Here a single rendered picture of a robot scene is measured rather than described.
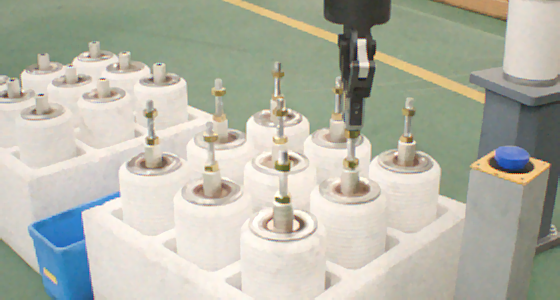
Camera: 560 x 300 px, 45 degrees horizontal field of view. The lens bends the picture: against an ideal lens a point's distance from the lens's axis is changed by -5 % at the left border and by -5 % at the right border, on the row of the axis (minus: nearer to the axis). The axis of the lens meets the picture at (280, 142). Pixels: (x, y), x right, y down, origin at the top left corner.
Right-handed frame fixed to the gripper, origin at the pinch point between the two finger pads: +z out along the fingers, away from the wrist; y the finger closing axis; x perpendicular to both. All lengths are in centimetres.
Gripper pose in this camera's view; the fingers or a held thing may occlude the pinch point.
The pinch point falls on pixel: (354, 110)
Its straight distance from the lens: 83.5
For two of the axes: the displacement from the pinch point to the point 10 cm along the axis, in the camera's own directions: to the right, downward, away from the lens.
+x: -10.0, 0.2, -0.3
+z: 0.0, 9.2, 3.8
